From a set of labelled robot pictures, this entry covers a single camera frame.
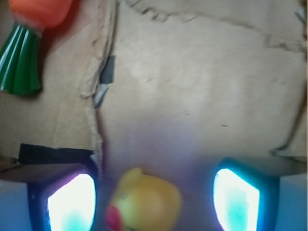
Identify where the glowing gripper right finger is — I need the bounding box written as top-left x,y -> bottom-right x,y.
212,157 -> 280,231

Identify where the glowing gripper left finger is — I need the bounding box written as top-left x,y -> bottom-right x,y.
27,164 -> 96,231

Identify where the yellow rubber duck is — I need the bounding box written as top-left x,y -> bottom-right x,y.
105,167 -> 182,231

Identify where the brown paper bag tray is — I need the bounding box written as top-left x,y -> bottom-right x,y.
0,0 -> 307,183

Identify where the orange plastic toy carrot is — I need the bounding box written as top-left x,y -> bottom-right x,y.
0,0 -> 73,95

